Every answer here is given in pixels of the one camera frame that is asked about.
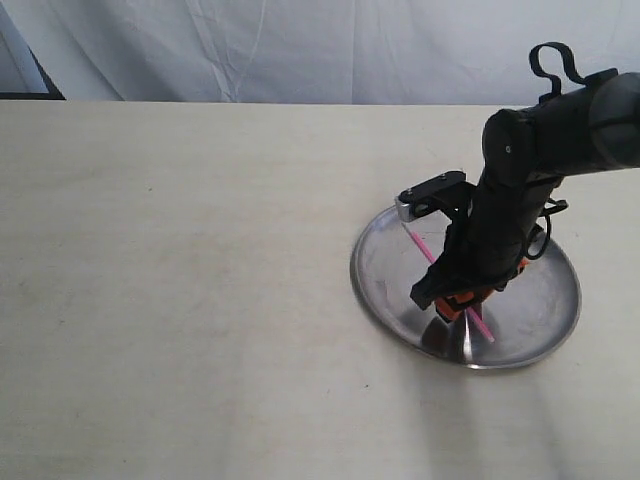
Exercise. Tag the white backdrop cloth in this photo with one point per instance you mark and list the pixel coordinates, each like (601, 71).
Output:
(327, 52)

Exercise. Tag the pink thin stick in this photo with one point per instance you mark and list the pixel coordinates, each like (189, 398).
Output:
(473, 312)

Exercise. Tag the round stainless steel plate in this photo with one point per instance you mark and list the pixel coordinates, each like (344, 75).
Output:
(530, 319)

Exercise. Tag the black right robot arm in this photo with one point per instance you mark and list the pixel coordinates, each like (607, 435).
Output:
(527, 154)

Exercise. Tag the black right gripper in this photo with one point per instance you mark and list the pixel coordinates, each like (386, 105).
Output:
(484, 251)

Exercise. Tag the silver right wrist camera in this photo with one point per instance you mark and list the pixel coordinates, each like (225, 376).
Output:
(448, 193)

